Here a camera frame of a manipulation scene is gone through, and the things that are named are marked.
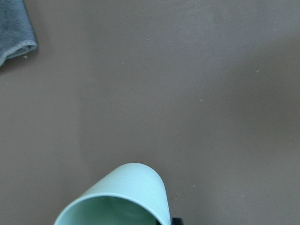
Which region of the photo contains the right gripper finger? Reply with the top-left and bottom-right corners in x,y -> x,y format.
172,217 -> 184,225

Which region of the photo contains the green cup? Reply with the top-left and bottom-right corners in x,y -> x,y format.
54,163 -> 172,225

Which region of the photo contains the grey folded cloth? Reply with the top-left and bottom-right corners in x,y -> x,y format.
0,0 -> 38,65

